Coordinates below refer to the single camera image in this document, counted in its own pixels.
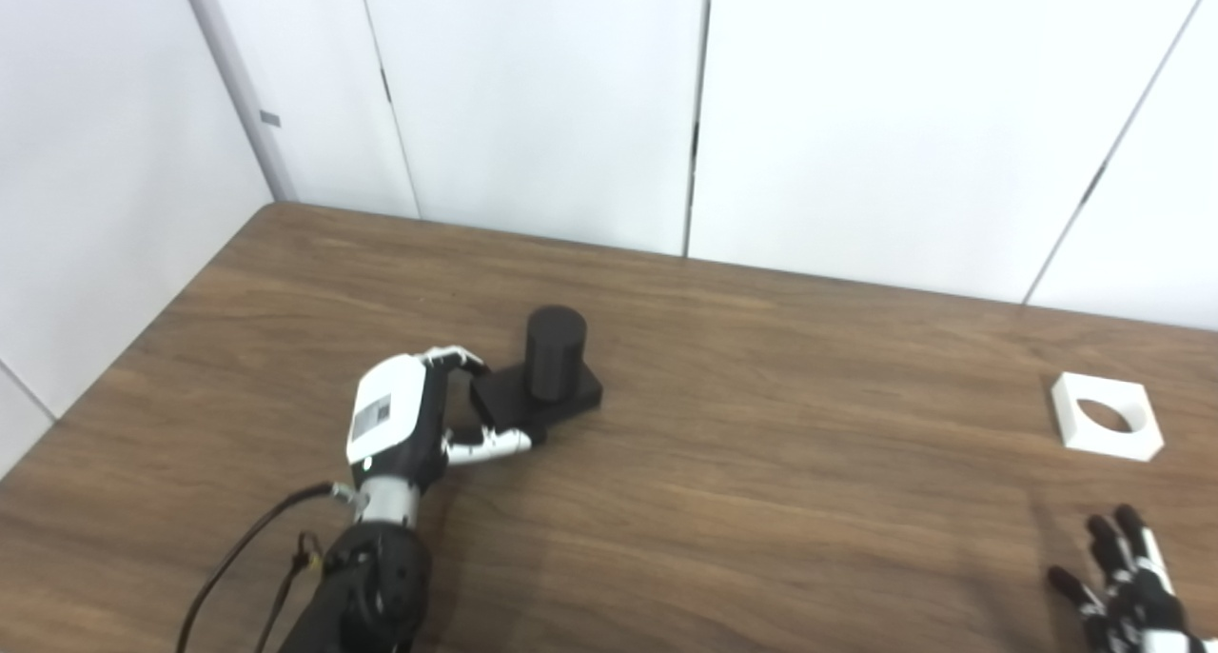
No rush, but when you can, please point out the white square piece with hole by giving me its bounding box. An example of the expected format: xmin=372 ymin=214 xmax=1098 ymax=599
xmin=1051 ymin=372 xmax=1165 ymax=463

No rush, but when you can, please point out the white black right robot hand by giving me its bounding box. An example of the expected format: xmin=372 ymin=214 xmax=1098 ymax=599
xmin=1047 ymin=505 xmax=1209 ymax=653

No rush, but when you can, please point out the black peg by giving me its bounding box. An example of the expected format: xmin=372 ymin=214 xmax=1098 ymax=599
xmin=469 ymin=306 xmax=604 ymax=445

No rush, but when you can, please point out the thick black left wrist cable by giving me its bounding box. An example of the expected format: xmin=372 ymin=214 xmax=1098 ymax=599
xmin=176 ymin=482 xmax=359 ymax=653

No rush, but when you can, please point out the thin black left arm wire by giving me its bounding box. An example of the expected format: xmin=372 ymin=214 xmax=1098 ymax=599
xmin=255 ymin=531 xmax=324 ymax=653

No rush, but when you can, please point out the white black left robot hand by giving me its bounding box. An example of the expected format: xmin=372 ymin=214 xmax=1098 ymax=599
xmin=345 ymin=346 xmax=532 ymax=484

